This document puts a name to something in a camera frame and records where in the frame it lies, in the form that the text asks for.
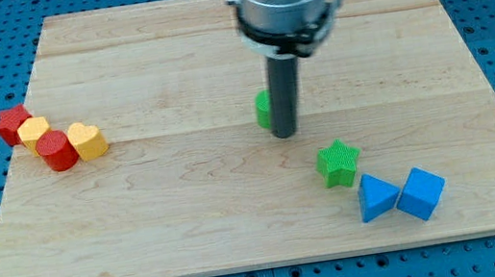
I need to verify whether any green cylinder block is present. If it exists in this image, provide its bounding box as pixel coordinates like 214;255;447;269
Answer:
254;89;271;130

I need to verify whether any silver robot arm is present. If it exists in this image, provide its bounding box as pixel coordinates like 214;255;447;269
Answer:
226;0;342;60

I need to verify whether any yellow heart block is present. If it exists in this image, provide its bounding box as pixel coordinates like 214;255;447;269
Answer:
66;122;109;162

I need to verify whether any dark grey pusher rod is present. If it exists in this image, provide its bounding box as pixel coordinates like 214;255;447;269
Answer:
266;57;299;139

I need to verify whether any wooden board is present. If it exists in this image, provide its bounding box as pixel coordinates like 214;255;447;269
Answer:
0;0;495;277

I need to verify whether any green star block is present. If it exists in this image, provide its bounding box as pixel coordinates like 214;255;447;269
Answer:
316;138;361;189

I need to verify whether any blue triangle block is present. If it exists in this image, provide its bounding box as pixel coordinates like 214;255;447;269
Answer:
358;173;401;223

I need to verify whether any blue cube block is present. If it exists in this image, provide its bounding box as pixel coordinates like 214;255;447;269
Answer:
396;167;446;221

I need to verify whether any red cylinder block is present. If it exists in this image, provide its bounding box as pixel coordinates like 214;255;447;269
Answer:
36;130;79;172

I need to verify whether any yellow hexagon block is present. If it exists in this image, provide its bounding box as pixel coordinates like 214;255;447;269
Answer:
17;116;51;157

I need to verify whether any red star block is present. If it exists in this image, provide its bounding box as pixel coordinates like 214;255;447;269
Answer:
0;103;32;146

